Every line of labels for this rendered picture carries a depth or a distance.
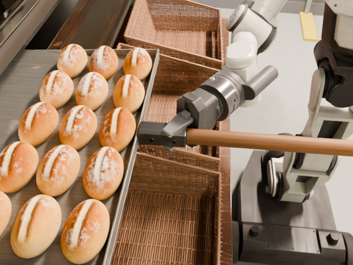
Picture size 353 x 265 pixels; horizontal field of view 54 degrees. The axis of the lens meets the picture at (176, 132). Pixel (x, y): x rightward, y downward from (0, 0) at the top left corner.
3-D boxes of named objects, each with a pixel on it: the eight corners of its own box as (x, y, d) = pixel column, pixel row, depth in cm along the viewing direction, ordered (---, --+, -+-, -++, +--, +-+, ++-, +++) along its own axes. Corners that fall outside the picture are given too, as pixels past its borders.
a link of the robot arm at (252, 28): (219, 59, 87) (223, 33, 103) (251, 81, 89) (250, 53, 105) (247, 24, 81) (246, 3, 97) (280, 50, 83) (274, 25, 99)
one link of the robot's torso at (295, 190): (266, 177, 180) (289, 128, 139) (305, 181, 178) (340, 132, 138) (267, 206, 172) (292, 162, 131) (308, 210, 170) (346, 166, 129)
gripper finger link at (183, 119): (159, 131, 64) (180, 113, 67) (172, 139, 62) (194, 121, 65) (158, 124, 62) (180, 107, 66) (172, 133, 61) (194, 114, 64)
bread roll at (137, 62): (127, 59, 85) (125, 39, 81) (154, 59, 85) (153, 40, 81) (121, 84, 78) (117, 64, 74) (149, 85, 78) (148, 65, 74)
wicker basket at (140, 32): (127, 84, 178) (121, 36, 158) (142, 29, 217) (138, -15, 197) (221, 88, 175) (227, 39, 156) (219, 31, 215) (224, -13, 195)
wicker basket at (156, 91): (95, 178, 135) (81, 128, 116) (123, 89, 175) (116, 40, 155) (219, 187, 132) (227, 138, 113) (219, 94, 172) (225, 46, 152)
